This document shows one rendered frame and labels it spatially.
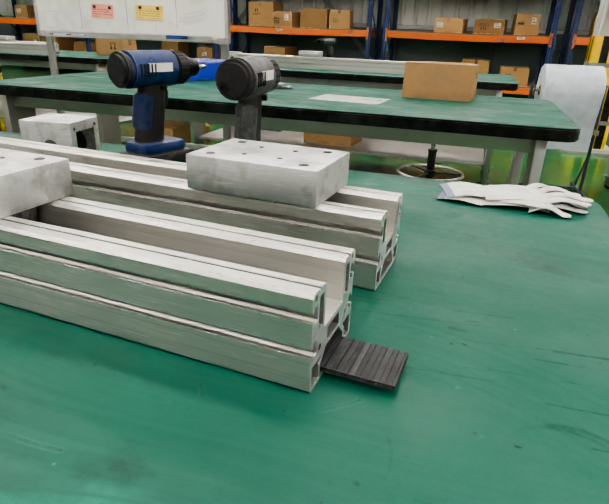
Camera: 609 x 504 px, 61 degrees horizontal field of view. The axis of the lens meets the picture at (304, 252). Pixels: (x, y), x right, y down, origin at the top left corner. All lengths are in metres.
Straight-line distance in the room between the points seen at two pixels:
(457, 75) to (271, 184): 1.94
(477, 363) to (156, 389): 0.27
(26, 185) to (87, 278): 0.13
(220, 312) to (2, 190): 0.25
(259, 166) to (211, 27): 3.11
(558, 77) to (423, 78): 1.69
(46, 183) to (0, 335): 0.16
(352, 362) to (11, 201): 0.35
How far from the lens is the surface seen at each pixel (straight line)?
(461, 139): 1.99
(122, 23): 4.00
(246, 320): 0.40
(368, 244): 0.55
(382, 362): 0.44
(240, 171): 0.58
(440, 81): 2.46
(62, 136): 1.03
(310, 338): 0.38
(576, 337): 0.56
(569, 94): 4.01
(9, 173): 0.56
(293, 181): 0.55
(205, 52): 11.31
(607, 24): 6.19
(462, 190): 0.93
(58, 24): 4.33
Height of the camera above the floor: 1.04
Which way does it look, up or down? 23 degrees down
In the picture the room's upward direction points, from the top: 2 degrees clockwise
